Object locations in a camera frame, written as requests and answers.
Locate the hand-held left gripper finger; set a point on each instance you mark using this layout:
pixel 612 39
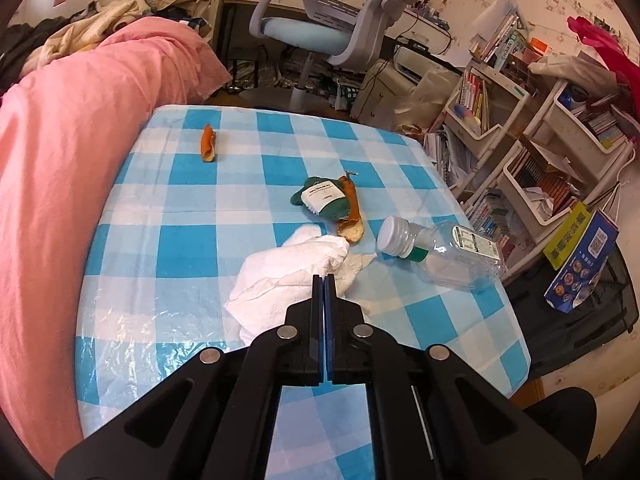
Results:
pixel 318 330
pixel 330 330

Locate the large white paper towel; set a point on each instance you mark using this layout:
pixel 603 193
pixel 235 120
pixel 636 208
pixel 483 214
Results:
pixel 280 275

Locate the long orange peel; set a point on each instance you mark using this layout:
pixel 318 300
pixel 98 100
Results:
pixel 352 220

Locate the green packet with white label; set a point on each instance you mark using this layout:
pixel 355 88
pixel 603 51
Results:
pixel 320 197

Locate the clear plastic bottle green label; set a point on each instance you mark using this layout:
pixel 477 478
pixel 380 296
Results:
pixel 450 255

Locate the small curled orange peel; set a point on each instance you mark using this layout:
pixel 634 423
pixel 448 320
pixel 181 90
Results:
pixel 207 142

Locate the blue white checked tablecloth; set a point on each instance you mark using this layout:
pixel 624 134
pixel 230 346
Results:
pixel 200 200

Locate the pile of books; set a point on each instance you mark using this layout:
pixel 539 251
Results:
pixel 492 220

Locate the black bag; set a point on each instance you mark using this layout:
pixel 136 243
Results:
pixel 575 335

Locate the person's black trouser leg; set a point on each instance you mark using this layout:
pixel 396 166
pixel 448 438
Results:
pixel 565 410

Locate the yellow printed box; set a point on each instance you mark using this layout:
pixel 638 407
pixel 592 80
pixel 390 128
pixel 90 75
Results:
pixel 567 235

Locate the blue printed box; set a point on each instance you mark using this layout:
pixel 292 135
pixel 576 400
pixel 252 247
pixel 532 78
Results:
pixel 582 265

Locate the white curved bookshelf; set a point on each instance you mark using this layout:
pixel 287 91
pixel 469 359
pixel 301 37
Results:
pixel 510 120

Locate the white printer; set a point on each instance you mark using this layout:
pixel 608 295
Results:
pixel 420 62

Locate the pink blanket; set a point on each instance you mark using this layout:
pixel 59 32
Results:
pixel 65 170

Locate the grey office chair blue seat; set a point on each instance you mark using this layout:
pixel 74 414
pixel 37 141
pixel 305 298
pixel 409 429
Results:
pixel 340 15

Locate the beige clothing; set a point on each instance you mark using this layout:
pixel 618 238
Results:
pixel 95 22

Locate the red bag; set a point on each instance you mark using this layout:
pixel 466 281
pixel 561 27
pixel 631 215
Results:
pixel 602 45

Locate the black clothing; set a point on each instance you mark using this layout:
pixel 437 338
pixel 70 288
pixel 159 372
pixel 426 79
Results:
pixel 22 45

